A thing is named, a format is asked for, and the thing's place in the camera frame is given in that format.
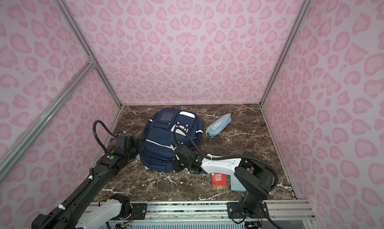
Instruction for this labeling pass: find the navy blue student backpack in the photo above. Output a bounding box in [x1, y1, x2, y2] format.
[140, 109, 204, 172]

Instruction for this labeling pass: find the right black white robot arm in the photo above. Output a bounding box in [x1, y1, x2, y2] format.
[173, 127, 279, 220]

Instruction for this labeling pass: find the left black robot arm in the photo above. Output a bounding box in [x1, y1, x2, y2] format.
[31, 120, 144, 229]

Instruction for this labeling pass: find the light blue pencil case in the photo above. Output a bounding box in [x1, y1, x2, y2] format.
[206, 114, 232, 139]

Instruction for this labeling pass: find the red rectangular box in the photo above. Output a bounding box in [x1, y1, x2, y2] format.
[211, 173, 228, 190]

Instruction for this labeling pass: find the teal calculator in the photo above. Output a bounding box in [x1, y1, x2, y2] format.
[230, 176, 246, 192]

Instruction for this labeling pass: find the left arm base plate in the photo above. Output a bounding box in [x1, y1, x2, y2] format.
[119, 203, 148, 221]

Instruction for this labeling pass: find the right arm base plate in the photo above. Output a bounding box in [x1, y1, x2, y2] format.
[226, 202, 270, 220]

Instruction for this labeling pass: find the aluminium front rail frame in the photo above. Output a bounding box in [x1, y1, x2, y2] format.
[83, 200, 319, 229]

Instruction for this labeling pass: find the aluminium diagonal frame bar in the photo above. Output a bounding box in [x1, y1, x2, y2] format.
[1, 59, 95, 182]

